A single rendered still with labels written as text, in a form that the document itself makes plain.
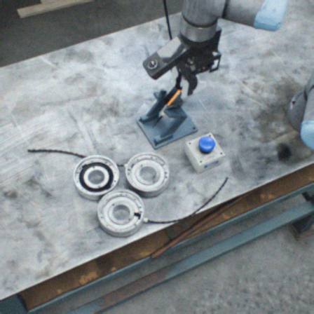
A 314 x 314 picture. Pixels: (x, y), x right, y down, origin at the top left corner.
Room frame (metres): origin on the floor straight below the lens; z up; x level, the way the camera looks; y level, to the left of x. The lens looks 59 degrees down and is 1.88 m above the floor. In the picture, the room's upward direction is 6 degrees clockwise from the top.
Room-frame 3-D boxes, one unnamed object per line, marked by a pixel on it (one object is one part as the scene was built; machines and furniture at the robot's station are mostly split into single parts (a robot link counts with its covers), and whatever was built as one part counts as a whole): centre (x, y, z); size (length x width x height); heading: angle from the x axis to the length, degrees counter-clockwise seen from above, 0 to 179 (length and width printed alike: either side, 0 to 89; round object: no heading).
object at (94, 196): (0.56, 0.13, 0.82); 0.10 x 0.10 x 0.04
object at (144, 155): (0.58, 0.02, 0.82); 0.10 x 0.10 x 0.04
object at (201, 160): (0.66, -0.12, 0.82); 0.08 x 0.07 x 0.05; 122
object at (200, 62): (0.78, -0.06, 1.06); 0.09 x 0.08 x 0.12; 125
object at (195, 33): (0.77, -0.05, 1.14); 0.08 x 0.08 x 0.05
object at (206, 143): (0.66, -0.12, 0.85); 0.04 x 0.04 x 0.05
